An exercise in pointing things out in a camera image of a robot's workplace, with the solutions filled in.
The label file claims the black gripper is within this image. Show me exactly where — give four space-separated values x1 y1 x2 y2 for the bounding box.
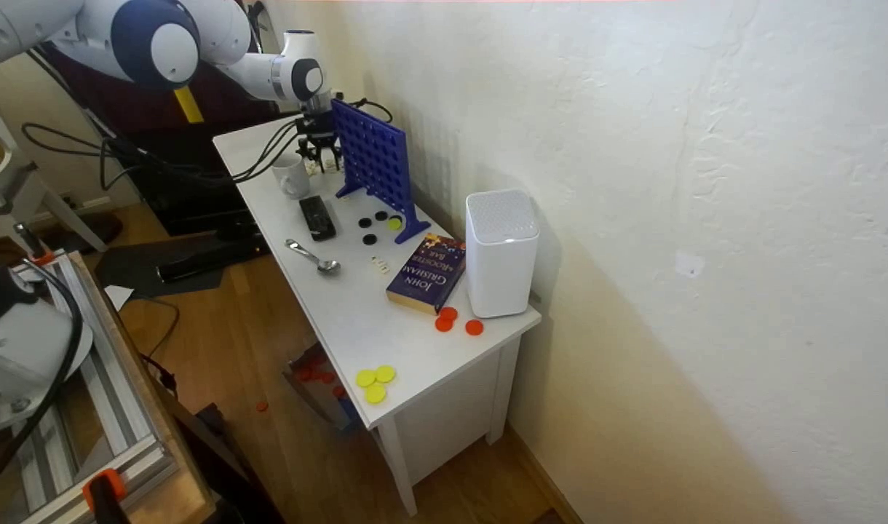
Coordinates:
293 105 347 179

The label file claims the black remote control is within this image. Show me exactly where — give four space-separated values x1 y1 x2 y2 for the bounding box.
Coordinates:
297 193 341 245

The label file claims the blue connect four grid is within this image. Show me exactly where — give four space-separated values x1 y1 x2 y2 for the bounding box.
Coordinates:
328 95 433 245

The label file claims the metal spoon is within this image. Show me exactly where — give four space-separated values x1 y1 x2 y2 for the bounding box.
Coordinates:
283 236 347 278

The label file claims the dark wooden cabinet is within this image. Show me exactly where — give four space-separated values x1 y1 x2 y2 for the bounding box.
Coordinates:
31 37 311 238

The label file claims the yellow strip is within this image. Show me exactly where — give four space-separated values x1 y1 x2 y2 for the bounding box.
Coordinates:
171 85 210 127

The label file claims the purple book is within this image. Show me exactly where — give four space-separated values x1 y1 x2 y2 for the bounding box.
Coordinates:
385 230 469 315

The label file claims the white side table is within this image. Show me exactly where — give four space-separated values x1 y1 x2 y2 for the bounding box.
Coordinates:
210 107 545 517

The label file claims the white plastic container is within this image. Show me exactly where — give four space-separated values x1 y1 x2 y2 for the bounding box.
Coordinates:
463 185 545 321

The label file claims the colourful game box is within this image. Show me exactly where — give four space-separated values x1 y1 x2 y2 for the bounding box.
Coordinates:
284 340 364 436

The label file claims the white paper scrap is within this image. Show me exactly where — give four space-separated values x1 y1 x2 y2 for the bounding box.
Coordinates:
99 278 137 315

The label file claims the white metal stand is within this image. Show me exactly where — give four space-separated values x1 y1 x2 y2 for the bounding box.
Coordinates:
0 73 111 255

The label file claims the orange black clamp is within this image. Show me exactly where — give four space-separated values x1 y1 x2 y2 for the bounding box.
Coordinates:
79 465 137 524

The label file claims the aluminium rail frame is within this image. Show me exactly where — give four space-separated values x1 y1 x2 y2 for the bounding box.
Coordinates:
0 248 190 524

